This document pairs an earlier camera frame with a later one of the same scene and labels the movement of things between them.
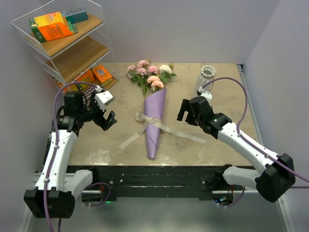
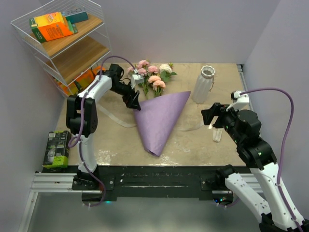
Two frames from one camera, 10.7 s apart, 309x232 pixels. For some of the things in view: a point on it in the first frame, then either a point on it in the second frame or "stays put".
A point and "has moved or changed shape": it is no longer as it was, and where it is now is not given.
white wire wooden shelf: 68,38 stays put
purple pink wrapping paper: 154,108 has moved or changed shape
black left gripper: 105,123 -> 130,102
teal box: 76,15 stays put
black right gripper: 185,107 -> 215,109
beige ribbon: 166,128 -> 217,132
